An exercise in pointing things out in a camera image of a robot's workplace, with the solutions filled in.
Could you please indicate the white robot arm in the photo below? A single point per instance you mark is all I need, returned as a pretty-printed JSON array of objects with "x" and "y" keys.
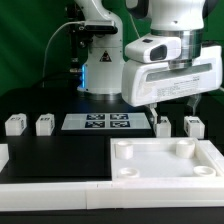
[{"x": 168, "y": 63}]

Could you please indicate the white U-shaped obstacle fence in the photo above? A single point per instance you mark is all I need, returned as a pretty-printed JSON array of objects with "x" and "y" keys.
[{"x": 121, "y": 193}]

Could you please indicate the white square tabletop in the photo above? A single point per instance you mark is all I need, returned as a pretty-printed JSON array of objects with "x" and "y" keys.
[{"x": 146, "y": 158}]

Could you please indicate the white tag base sheet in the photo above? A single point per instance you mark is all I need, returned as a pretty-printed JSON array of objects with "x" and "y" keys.
[{"x": 105, "y": 121}]

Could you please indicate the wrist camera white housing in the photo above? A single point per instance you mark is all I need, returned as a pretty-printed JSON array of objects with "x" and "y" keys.
[{"x": 151, "y": 49}]

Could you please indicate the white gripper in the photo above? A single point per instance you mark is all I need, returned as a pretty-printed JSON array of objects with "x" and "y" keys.
[{"x": 144, "y": 84}]

